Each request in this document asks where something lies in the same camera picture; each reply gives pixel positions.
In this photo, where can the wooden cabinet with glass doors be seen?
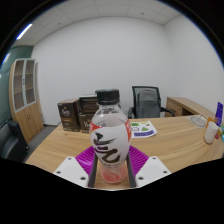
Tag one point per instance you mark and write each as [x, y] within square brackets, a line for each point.
[28, 120]

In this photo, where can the wooden side desk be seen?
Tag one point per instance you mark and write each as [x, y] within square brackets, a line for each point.
[186, 106]

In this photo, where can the orange-brown small box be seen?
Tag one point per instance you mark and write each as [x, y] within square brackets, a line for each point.
[211, 119]

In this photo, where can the black mesh office chair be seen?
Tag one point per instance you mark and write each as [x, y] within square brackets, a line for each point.
[148, 101]

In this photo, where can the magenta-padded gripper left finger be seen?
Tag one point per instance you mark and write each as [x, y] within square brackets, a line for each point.
[83, 160]

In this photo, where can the black leather sofa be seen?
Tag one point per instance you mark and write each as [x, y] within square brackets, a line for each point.
[11, 143]

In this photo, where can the ceiling light panel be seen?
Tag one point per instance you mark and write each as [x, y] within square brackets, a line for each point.
[25, 31]

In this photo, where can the white mug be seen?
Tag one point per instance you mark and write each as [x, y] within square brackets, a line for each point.
[211, 133]

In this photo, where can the flat round red coaster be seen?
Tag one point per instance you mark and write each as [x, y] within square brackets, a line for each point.
[218, 136]

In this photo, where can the purple box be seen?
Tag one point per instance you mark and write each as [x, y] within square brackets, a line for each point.
[220, 113]

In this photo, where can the printed white paper sheet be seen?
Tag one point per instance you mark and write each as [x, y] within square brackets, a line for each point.
[143, 130]

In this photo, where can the pink drink bottle black cap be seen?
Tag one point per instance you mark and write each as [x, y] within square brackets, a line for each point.
[110, 133]

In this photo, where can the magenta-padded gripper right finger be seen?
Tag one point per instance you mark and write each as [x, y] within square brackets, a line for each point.
[140, 160]

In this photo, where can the dark brown carton box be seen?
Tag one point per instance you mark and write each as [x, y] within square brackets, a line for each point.
[87, 105]
[86, 123]
[68, 116]

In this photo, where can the dark grey office chair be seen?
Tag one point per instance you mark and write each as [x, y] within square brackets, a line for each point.
[122, 110]

